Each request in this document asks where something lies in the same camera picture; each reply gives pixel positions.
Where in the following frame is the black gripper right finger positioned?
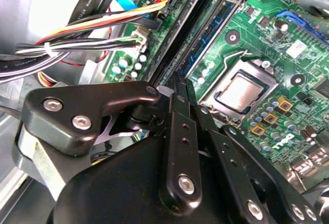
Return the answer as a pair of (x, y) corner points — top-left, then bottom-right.
(186, 80), (322, 224)

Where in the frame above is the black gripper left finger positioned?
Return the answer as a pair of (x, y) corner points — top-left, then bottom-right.
(22, 78), (203, 208)

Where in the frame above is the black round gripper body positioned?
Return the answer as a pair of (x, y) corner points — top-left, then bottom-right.
(47, 102), (247, 224)

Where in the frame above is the green RAM stick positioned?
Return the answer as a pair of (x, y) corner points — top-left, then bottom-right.
(176, 0), (246, 79)

